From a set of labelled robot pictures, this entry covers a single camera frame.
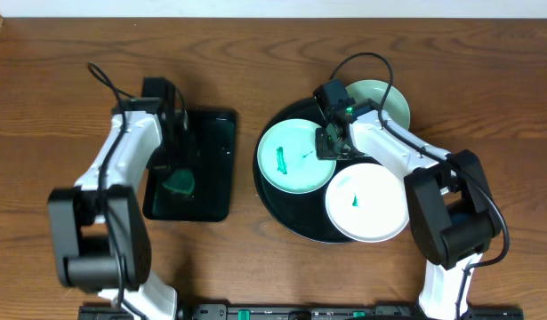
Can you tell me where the green scrub sponge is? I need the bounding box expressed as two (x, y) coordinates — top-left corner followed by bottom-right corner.
(162, 169), (195, 196)

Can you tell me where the light green plate with smear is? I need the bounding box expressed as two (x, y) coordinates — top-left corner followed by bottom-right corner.
(257, 119), (336, 194)

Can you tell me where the white plate with green spot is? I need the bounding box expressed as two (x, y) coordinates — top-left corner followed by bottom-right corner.
(325, 163), (409, 243)

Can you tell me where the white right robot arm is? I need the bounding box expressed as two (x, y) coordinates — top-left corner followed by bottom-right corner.
(317, 100), (508, 319)

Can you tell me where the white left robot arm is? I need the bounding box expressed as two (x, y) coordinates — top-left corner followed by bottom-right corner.
(47, 98), (195, 319)

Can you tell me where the black rectangular tray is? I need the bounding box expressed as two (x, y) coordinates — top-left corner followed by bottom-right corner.
(142, 109), (237, 222)

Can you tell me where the black round tray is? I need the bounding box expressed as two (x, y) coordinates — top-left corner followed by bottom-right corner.
(253, 98), (380, 244)

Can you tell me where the pale green rear plate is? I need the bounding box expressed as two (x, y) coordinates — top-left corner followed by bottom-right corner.
(345, 79), (411, 130)

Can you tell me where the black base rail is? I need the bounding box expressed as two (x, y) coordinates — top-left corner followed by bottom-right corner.
(77, 304), (525, 320)

